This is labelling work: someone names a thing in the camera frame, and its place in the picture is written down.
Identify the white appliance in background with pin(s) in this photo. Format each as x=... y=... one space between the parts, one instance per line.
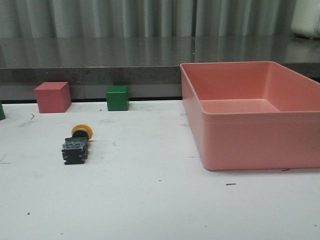
x=306 y=19

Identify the yellow push button switch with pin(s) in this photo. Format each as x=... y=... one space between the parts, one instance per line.
x=75 y=149

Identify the pink cube block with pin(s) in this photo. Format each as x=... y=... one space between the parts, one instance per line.
x=53 y=97

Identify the dark green block at edge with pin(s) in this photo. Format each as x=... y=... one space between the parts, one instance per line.
x=2 y=113

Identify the green cube block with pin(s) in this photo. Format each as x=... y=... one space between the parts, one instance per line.
x=117 y=98

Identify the grey counter shelf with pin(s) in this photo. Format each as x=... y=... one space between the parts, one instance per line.
x=149 y=66

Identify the pink plastic bin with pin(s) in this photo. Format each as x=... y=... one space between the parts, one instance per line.
x=252 y=115

